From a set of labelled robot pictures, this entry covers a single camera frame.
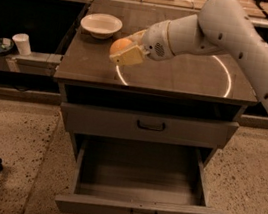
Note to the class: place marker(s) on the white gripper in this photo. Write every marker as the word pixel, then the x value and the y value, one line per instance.
pixel 154 42

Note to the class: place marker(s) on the orange fruit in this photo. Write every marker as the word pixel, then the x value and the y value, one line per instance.
pixel 119 45

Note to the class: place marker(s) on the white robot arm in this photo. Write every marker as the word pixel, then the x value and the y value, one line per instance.
pixel 222 26

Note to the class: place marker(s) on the grey drawer cabinet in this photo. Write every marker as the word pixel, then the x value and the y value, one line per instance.
pixel 205 87

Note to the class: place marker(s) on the closed grey upper drawer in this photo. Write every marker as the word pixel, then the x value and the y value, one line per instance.
pixel 108 122

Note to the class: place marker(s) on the open grey middle drawer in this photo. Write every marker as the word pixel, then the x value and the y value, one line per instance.
pixel 114 176

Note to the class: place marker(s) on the white ceramic bowl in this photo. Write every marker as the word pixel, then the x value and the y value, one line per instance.
pixel 101 26

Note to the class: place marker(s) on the white paper cup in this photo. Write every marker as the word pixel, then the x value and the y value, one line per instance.
pixel 22 43

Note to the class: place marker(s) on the black upper drawer handle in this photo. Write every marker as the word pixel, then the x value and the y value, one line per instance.
pixel 151 127

